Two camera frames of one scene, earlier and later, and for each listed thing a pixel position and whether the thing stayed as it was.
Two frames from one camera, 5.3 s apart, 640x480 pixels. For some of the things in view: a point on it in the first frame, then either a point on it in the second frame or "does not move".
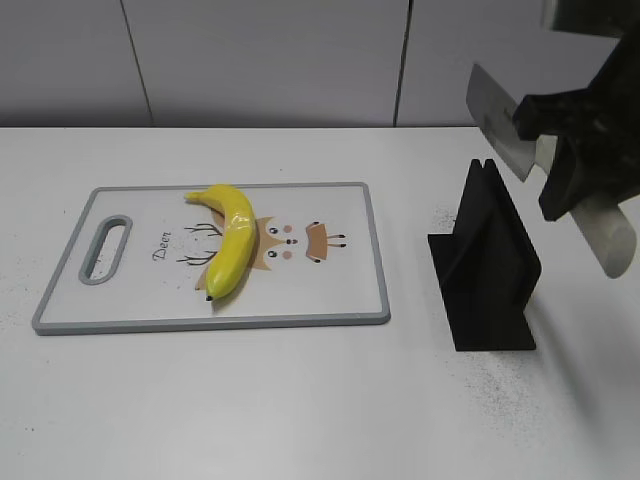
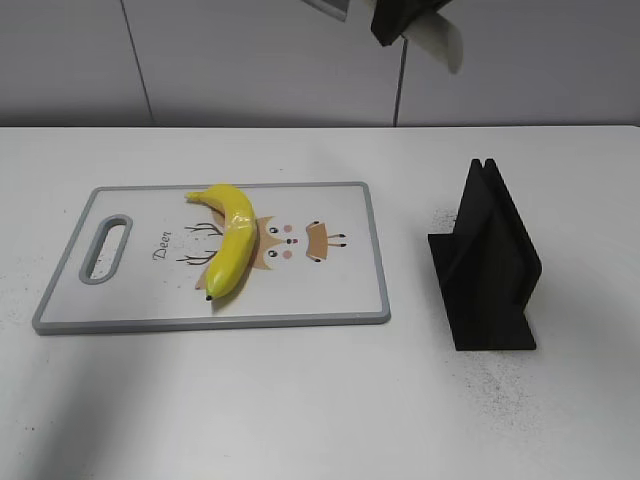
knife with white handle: [605, 226] to [438, 32]
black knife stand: [488, 268] does not move
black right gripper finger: [601, 163] to [392, 17]
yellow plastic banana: [232, 253] does not move
